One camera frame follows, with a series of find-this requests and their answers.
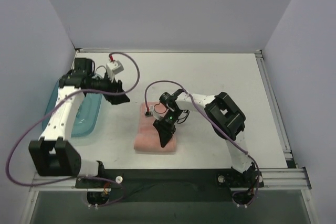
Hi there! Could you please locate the teal translucent plastic tray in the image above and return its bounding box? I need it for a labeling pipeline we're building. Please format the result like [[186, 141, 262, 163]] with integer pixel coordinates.
[[42, 80, 102, 137]]

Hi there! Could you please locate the silver aluminium front rail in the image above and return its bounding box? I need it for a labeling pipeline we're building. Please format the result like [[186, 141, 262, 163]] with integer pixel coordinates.
[[30, 168, 311, 193]]

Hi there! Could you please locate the pink terry towel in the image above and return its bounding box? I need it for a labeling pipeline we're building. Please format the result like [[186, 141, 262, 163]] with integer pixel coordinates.
[[133, 102, 177, 154]]

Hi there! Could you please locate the silver aluminium right rail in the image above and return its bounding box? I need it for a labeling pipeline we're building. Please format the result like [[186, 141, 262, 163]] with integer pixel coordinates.
[[255, 50, 297, 168]]

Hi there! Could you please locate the silver aluminium rail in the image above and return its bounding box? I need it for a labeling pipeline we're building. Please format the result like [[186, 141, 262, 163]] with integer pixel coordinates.
[[30, 168, 311, 193], [76, 48, 111, 53], [255, 50, 297, 168]]

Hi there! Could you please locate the silver aluminium back rail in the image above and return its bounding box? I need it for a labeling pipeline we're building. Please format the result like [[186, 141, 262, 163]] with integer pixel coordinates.
[[76, 48, 111, 53]]

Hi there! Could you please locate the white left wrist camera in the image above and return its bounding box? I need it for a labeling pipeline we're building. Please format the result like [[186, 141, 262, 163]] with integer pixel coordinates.
[[106, 60, 124, 78]]

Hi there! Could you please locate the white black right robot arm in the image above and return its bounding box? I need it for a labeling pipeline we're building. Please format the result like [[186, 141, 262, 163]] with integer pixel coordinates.
[[153, 89, 262, 187]]

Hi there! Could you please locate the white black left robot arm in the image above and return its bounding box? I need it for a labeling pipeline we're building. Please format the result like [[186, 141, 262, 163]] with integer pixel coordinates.
[[28, 58, 130, 188]]

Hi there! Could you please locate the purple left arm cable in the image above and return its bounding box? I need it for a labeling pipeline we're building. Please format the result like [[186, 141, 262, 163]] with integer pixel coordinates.
[[5, 52, 140, 207]]

